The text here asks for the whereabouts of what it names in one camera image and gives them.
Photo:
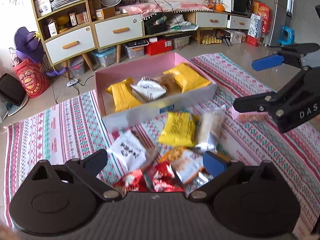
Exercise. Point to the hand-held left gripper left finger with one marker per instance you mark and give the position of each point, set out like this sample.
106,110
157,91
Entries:
96,161

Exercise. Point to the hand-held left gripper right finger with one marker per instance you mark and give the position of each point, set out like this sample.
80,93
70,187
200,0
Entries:
212,162

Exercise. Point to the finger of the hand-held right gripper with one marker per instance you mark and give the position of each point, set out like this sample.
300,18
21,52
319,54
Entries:
250,103
267,62

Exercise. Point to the pink snack packet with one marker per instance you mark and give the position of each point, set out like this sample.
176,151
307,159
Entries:
247,117

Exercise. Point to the white orange snack packet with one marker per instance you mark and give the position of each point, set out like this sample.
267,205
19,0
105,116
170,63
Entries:
185,165

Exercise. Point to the white packet bold black print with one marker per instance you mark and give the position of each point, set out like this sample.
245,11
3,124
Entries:
130,152

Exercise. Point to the clear rice cracker packet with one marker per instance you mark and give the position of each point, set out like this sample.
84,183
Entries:
210,127

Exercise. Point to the red snack packet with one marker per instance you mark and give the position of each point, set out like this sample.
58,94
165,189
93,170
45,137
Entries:
132,181
162,177

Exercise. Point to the pink cardboard box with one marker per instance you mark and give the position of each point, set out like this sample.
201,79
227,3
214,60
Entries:
140,67

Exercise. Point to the blue plastic stool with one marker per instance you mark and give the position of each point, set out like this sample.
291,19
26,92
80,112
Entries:
287,33

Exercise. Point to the blue white milk carton box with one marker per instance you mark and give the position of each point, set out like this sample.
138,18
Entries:
255,27

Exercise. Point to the patterned woven mat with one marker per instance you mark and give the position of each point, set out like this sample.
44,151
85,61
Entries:
62,130

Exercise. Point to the yellow packet black print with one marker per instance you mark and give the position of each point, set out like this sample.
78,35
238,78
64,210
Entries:
178,130

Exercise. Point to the red gift carton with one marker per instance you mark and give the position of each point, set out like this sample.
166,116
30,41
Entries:
261,12

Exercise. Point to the grey refrigerator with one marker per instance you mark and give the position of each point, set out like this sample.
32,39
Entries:
277,10

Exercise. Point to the yellow egg tray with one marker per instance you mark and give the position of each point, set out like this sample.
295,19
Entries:
211,40

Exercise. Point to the microwave oven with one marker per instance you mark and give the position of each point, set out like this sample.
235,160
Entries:
241,5

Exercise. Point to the yellow snack packet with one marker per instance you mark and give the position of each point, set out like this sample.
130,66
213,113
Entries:
187,77
123,96

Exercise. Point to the small white low drawer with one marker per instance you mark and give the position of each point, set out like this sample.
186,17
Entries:
211,20

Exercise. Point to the orange fruit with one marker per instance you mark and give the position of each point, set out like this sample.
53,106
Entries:
220,7

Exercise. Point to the white small floor device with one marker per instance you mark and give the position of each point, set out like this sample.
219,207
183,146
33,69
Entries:
72,83

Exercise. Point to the clear brown pastry packet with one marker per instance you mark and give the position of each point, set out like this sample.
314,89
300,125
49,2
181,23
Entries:
168,82

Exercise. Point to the white snack packet brown print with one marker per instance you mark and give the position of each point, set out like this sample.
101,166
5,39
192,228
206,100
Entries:
147,88

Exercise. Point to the low wooden cabinet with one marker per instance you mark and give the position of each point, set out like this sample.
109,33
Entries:
190,13

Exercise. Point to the clear plastic storage box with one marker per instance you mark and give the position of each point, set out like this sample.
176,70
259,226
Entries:
77,66

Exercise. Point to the purple plush stick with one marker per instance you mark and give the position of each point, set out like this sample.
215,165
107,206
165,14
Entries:
56,73

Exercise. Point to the blue lid storage box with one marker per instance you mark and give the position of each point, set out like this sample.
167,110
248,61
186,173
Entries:
103,57

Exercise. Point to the red flat box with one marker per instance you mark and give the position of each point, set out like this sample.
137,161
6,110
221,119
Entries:
158,47

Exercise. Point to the pink tasselled cloth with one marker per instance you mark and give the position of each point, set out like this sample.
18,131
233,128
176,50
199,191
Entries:
172,6

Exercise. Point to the black bag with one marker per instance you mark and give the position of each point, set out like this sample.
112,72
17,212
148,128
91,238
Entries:
11,88

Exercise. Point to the storage box orange clips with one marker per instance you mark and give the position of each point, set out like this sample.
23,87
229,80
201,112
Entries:
136,51

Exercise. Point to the black open box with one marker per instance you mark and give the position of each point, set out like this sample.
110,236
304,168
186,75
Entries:
153,27

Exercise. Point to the white cabinet drawer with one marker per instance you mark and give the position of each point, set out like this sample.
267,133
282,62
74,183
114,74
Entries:
75,38
120,25

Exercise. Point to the purple plush hat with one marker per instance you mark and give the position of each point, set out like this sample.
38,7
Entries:
27,42

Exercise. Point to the brown cardboard box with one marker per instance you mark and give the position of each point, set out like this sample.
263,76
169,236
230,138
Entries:
105,13

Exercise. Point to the wooden shelf cabinet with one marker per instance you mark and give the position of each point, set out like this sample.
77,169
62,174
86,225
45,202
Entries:
88,10

